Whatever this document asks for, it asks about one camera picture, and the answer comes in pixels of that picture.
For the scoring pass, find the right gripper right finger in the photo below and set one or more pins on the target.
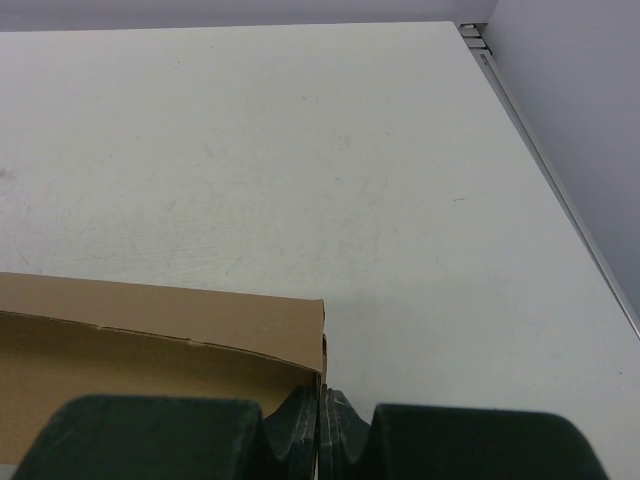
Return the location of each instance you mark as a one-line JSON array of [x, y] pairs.
[[427, 442]]

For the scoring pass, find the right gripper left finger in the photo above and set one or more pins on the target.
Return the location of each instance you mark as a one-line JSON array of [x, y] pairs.
[[159, 437]]

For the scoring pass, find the brown cardboard box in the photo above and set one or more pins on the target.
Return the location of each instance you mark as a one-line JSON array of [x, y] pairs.
[[63, 338]]

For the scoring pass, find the right aluminium side rail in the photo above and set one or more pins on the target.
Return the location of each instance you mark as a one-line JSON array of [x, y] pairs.
[[482, 53]]

